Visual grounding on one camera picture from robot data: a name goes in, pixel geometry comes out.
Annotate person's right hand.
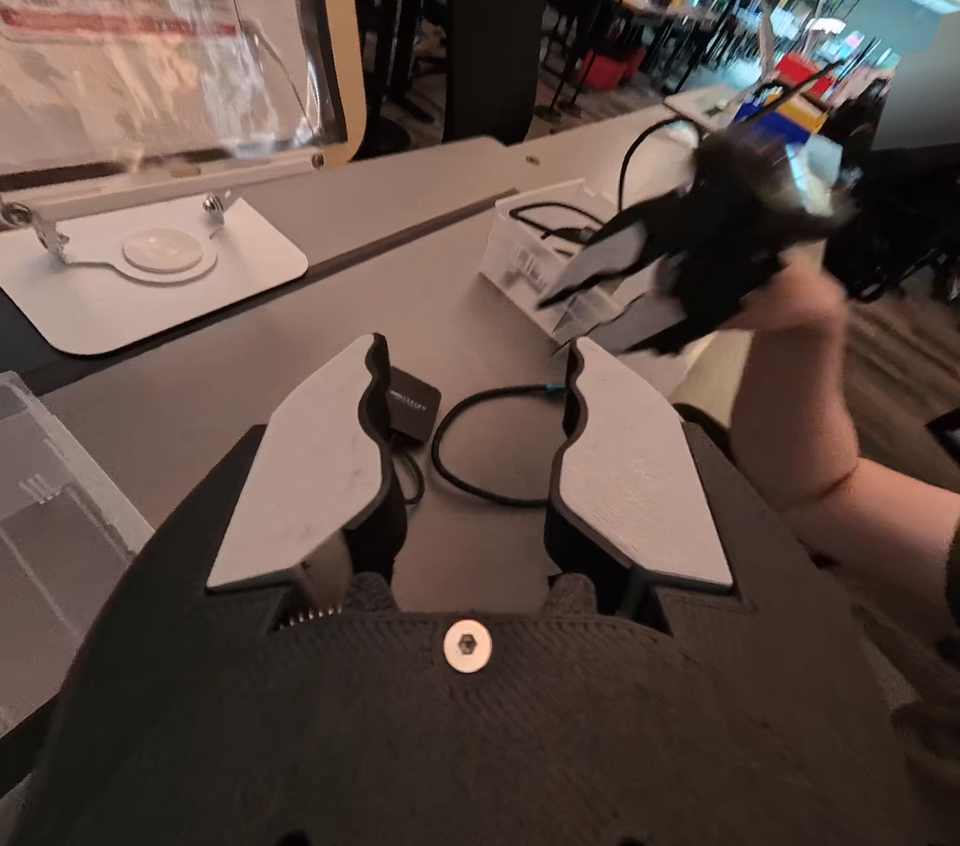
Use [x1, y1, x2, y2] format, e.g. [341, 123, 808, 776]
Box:
[731, 265, 864, 511]

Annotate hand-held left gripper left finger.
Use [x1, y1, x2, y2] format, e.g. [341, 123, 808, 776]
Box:
[204, 331, 411, 613]

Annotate person's right forearm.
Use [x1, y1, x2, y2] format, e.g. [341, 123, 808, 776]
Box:
[780, 460, 960, 618]

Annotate black braided HDMI cable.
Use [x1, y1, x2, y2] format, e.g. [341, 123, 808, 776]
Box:
[429, 381, 569, 510]

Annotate clear plastic storage bin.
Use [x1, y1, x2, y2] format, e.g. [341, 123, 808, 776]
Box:
[478, 177, 695, 346]
[0, 370, 156, 738]

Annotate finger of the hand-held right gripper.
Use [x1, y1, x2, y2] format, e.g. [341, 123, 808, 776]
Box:
[538, 220, 665, 309]
[553, 295, 691, 357]

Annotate sign stand with white base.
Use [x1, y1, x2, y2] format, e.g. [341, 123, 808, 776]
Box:
[0, 0, 310, 358]

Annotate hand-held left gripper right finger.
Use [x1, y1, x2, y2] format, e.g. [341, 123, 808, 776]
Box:
[542, 335, 735, 620]

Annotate thin black switch cable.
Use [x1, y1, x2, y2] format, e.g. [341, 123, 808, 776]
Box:
[388, 432, 427, 507]

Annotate thin black tether cable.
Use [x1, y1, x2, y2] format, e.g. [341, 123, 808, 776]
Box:
[617, 113, 705, 213]

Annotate black HDMI switch box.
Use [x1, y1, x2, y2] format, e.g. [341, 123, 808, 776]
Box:
[386, 366, 444, 446]

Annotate black upright panel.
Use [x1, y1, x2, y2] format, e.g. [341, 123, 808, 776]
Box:
[442, 0, 554, 144]

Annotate red plastic bin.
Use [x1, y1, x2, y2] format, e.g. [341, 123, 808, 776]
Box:
[583, 45, 648, 90]
[774, 53, 835, 99]

